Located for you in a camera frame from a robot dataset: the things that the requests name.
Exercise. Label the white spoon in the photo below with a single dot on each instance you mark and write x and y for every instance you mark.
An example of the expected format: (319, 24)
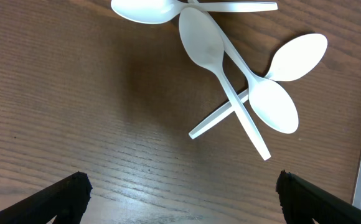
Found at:
(161, 11)

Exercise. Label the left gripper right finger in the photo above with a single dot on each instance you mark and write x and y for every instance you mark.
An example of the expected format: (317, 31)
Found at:
(304, 203)

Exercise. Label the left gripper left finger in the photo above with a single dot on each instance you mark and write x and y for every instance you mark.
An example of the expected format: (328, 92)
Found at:
(63, 202)

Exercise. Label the white spoon bowl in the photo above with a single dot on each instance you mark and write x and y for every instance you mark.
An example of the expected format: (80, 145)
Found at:
(290, 62)
(269, 100)

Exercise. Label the white spoon crossing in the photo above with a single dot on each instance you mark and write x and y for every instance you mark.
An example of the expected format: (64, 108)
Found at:
(204, 45)

